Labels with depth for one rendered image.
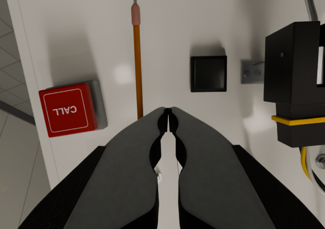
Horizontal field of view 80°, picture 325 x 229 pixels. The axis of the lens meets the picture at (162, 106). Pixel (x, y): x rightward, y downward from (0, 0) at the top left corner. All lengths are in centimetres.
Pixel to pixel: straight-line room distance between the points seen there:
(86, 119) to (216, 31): 17
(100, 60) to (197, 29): 12
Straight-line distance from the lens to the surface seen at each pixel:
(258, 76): 23
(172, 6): 24
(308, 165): 20
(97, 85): 23
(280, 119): 18
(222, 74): 23
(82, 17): 26
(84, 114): 21
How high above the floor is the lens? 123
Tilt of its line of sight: 33 degrees down
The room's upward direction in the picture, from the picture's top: 172 degrees clockwise
